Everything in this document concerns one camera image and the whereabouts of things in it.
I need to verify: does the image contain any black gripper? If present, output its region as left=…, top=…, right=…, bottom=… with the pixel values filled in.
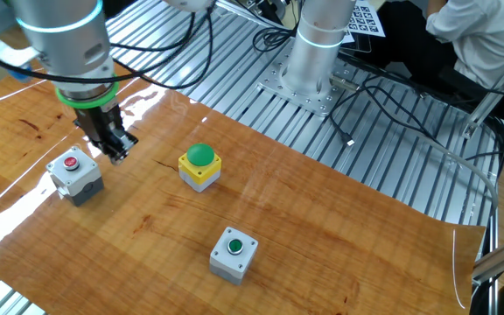
left=73, top=102, right=140, bottom=166

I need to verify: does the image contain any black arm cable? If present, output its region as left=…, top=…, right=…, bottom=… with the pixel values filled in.
left=0, top=8, right=216, bottom=91

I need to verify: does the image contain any clear plastic tube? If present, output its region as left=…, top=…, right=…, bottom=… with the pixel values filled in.
left=402, top=137, right=501, bottom=211

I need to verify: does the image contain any black USB cable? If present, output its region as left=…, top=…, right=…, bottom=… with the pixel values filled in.
left=326, top=85, right=382, bottom=148

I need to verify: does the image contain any yellow box green mushroom button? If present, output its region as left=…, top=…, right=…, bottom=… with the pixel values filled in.
left=178, top=142, right=223, bottom=193

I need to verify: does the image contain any printed marker sheet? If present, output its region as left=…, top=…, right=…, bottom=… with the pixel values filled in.
left=342, top=0, right=387, bottom=39

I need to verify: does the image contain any green wrist flange ring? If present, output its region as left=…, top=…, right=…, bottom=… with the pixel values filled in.
left=55, top=81, right=121, bottom=110

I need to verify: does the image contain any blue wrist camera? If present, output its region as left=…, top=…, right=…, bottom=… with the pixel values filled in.
left=9, top=64, right=34, bottom=83

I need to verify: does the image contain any person in white shirt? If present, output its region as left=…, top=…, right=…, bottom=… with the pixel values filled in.
left=424, top=0, right=504, bottom=88

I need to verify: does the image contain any grey box red button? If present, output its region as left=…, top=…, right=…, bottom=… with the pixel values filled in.
left=45, top=145, right=105, bottom=207

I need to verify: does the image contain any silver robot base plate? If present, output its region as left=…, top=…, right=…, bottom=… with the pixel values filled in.
left=256, top=47, right=352, bottom=118

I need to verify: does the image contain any wood grain table mat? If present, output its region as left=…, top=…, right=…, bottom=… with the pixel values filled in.
left=0, top=25, right=487, bottom=315

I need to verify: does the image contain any slanted aluminium strut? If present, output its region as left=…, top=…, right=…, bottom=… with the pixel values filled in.
left=461, top=41, right=504, bottom=140

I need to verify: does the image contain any aluminium profile bar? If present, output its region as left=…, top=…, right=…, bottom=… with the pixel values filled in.
left=470, top=227, right=504, bottom=284

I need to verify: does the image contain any grey box green button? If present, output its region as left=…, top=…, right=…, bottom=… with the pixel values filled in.
left=208, top=226, right=260, bottom=286

